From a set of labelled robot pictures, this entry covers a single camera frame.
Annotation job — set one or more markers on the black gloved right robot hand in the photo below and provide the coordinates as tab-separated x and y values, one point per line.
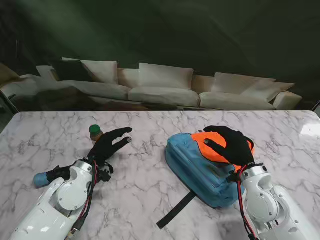
237	147

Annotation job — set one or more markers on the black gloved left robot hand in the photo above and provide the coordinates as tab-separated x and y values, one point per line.
105	147

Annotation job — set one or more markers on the coffee bottle with green cap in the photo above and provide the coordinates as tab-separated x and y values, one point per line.
95	132

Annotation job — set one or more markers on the orange and blue backpack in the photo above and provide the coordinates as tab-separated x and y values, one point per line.
195	170

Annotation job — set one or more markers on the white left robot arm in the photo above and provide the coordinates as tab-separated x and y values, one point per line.
57	200

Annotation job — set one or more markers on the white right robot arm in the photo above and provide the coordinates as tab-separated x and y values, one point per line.
265	200

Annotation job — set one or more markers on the folded blue and black umbrella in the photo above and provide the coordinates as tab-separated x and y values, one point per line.
41	180

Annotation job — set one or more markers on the cream white back pillow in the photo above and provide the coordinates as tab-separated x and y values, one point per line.
165	75
240	82
102	71

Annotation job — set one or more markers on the dark low coffee table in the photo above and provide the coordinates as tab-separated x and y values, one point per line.
162	106

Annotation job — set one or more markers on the cream white sofa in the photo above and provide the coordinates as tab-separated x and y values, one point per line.
162	96

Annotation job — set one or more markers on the dark brown sofa cushion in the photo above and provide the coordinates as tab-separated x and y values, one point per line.
71	71

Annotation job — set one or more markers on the black metal bar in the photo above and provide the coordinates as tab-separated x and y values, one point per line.
8	100
316	106

